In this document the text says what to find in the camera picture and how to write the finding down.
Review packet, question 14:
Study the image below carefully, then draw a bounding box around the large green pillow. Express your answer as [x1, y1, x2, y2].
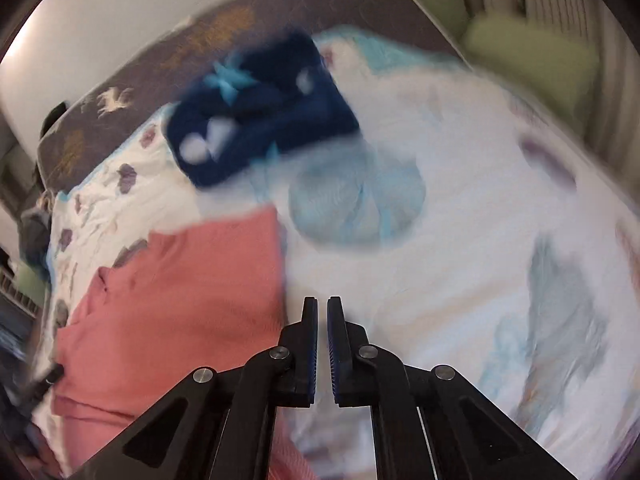
[460, 12, 601, 136]

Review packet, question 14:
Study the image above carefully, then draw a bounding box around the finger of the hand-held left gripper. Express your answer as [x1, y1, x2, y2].
[30, 364, 65, 398]

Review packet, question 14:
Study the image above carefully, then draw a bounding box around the pink knit garment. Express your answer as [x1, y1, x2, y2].
[50, 205, 321, 480]

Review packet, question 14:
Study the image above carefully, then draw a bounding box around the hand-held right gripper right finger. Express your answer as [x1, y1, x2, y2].
[327, 296, 576, 480]

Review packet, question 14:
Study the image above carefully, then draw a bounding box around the black furniture piece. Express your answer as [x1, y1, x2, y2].
[40, 102, 69, 137]

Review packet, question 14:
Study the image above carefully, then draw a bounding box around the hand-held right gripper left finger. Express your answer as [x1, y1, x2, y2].
[70, 297, 319, 480]

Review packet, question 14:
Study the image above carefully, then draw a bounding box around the small green pillow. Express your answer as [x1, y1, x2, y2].
[390, 0, 471, 36]

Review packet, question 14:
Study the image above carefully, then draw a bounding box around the white shell print blanket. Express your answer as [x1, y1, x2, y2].
[45, 25, 640, 480]

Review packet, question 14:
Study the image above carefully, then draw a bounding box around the dark purple printed bedsheet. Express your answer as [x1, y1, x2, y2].
[37, 0, 471, 191]

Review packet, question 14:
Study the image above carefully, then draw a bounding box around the navy blue patterned garment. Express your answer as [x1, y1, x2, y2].
[165, 30, 361, 191]

